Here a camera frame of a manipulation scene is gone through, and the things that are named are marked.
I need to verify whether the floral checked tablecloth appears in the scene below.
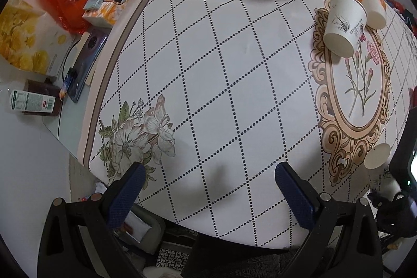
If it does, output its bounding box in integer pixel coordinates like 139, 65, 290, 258
78, 0, 417, 248

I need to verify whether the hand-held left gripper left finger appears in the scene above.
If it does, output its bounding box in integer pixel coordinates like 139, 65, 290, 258
37, 162, 146, 278

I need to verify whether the purple smartphone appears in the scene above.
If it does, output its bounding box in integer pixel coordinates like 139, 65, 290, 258
59, 32, 108, 103

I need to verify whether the plain white paper cup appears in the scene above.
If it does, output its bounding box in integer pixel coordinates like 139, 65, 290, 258
364, 143, 403, 200

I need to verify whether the black charging cable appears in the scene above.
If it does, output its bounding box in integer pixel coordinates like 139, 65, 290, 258
59, 37, 82, 83

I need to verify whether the grey chair cushion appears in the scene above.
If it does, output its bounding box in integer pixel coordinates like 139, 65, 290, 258
115, 203, 167, 256

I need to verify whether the patterned grey floor mat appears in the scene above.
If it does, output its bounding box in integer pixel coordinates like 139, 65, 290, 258
153, 240, 196, 273

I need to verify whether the orange print paper cup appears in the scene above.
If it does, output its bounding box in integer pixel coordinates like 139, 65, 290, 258
354, 0, 387, 30

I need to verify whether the yellow flower printed bag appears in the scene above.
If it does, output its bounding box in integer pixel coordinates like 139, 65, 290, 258
0, 0, 75, 79

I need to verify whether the grass print white paper cup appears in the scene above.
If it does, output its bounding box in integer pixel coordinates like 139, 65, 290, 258
323, 0, 368, 57

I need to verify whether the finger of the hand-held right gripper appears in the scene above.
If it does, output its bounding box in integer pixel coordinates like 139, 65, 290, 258
367, 189, 413, 238

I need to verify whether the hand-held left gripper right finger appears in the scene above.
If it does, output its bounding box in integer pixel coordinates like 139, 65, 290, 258
274, 162, 385, 278

